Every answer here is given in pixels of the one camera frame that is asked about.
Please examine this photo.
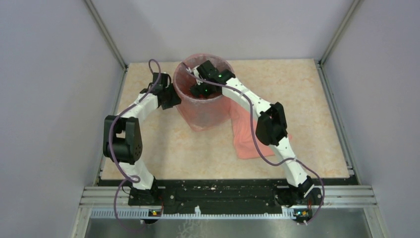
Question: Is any translucent red trash bag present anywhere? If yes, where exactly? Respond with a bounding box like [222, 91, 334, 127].
[173, 53, 234, 131]

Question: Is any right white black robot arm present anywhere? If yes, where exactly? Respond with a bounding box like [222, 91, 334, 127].
[184, 60, 315, 204]

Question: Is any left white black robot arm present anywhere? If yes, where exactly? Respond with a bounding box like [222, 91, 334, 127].
[103, 72, 181, 205]

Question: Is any flat pink trash bag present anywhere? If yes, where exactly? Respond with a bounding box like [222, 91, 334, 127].
[229, 101, 260, 159]

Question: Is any white toothed cable rail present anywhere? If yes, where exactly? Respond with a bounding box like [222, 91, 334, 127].
[89, 206, 315, 220]

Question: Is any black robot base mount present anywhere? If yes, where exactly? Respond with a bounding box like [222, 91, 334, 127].
[118, 176, 357, 216]

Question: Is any aluminium frame rail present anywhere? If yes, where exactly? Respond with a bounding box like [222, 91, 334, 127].
[79, 185, 378, 208]

